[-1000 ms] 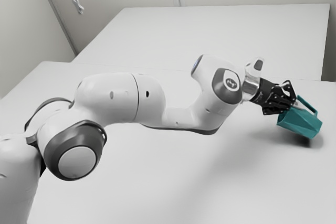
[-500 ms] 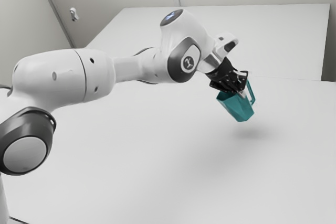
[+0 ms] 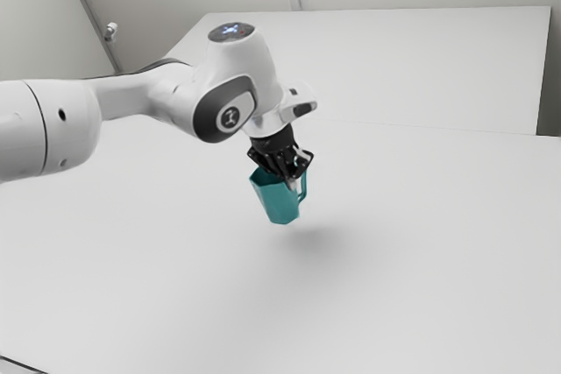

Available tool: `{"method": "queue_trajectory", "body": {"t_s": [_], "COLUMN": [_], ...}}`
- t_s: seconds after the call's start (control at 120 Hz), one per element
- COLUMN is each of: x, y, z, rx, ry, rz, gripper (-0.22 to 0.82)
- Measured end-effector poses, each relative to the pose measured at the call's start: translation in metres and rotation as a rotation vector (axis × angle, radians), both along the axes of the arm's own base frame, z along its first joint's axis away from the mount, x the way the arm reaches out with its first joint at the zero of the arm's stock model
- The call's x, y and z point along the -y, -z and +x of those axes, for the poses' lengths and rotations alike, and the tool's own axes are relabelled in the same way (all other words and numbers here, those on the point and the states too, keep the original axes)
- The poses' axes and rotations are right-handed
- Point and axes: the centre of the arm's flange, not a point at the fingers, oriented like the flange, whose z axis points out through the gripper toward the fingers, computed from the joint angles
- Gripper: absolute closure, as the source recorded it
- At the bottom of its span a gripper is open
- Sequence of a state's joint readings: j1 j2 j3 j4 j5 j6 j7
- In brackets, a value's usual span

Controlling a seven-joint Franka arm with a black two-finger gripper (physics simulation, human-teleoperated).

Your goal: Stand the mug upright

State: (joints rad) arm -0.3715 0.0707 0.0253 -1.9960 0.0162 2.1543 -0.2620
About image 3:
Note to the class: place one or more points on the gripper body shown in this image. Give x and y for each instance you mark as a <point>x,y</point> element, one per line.
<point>276,150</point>

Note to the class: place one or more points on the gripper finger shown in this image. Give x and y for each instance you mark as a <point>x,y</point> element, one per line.
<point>297,183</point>

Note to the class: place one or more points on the teal faceted mug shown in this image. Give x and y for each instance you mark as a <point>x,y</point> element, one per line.
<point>278,201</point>

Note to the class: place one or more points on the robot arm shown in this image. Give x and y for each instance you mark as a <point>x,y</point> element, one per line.
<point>131,89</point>

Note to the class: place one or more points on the small white wall fixture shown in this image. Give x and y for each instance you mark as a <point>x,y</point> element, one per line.
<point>111,31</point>

